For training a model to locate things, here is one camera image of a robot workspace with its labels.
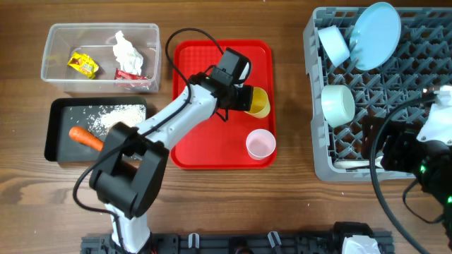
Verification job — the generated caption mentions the yellow cup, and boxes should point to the yellow cup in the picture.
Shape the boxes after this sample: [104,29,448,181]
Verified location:
[246,87,270,119]

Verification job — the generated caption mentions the white plastic spoon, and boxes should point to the white plastic spoon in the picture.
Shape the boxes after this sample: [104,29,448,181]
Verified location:
[333,159,370,170]

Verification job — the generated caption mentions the green bowl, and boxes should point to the green bowl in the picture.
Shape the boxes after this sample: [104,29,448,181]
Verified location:
[321,85,355,128]

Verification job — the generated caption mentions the light blue rice bowl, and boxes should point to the light blue rice bowl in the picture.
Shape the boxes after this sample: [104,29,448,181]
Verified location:
[318,25,350,67]

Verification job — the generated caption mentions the light blue plate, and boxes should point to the light blue plate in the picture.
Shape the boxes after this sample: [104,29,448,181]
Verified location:
[349,2,401,71]

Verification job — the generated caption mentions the white napkin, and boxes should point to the white napkin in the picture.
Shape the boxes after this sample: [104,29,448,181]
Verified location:
[112,30,143,75]

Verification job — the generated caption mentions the red snack wrapper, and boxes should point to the red snack wrapper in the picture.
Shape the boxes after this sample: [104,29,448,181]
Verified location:
[114,68,148,80]

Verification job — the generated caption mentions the orange carrot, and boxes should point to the orange carrot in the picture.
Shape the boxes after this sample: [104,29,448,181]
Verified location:
[69,126,104,152]

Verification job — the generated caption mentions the yellow snack wrapper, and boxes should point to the yellow snack wrapper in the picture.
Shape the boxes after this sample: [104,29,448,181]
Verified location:
[68,52,99,79]

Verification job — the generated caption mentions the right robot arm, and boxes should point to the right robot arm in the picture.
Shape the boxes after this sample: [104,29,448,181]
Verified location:
[362,84,451,253]

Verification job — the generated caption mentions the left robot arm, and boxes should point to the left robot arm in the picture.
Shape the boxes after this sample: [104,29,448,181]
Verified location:
[89,48,253,253]

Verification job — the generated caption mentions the grey dishwasher rack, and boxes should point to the grey dishwasher rack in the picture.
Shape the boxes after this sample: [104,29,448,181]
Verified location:
[303,6,451,181]

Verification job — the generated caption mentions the pink cup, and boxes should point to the pink cup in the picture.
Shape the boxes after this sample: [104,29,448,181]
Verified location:
[246,128,276,160]

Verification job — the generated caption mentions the red serving tray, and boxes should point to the red serving tray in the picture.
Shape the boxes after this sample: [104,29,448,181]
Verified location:
[170,40,277,170]

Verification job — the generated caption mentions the spilled rice pile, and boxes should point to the spilled rice pile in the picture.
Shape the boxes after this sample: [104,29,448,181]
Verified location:
[69,104,147,138]

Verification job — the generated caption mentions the clear plastic bin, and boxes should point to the clear plastic bin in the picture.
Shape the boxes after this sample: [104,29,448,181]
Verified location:
[40,23,162,93]

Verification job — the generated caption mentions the black tray bin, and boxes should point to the black tray bin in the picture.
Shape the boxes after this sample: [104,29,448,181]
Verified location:
[44,96,147,163]

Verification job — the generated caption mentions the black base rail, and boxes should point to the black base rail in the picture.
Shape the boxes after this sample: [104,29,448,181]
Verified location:
[80,231,395,254]

